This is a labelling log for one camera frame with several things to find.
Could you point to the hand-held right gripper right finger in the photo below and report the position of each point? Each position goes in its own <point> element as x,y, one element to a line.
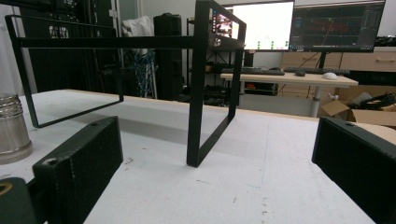
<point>361,161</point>

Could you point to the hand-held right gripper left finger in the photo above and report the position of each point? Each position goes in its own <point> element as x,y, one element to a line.
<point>81,165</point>

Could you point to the open cardboard box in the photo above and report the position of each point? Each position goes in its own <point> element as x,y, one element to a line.
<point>361,113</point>

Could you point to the silver metal bottle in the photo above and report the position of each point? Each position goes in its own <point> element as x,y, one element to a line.
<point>11,130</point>

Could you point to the white computer mouse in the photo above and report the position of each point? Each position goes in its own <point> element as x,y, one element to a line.
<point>329,76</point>

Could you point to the black keyboard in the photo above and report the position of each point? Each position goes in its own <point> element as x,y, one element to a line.
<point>317,70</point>
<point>255,71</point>

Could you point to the wooden desk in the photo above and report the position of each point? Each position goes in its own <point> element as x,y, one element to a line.
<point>292,81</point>

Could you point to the black computer mouse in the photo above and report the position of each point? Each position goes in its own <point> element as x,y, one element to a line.
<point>300,73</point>

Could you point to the black equipment cabinet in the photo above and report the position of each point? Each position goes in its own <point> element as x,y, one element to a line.
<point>68,53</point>

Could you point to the dark computer monitor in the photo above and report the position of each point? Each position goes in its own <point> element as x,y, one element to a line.
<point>336,28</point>

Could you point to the black metal shelf rack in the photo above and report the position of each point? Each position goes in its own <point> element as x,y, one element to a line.
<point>197,93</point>

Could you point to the black cylindrical speaker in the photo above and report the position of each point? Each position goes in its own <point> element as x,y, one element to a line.
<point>168,56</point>

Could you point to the white plastic bag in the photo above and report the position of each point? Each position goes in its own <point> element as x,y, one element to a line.
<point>137,26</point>

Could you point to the black metal storage shelf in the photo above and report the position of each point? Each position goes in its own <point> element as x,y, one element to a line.
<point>214,74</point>

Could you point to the bright white computer monitor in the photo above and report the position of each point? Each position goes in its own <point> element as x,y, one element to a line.
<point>267,26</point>

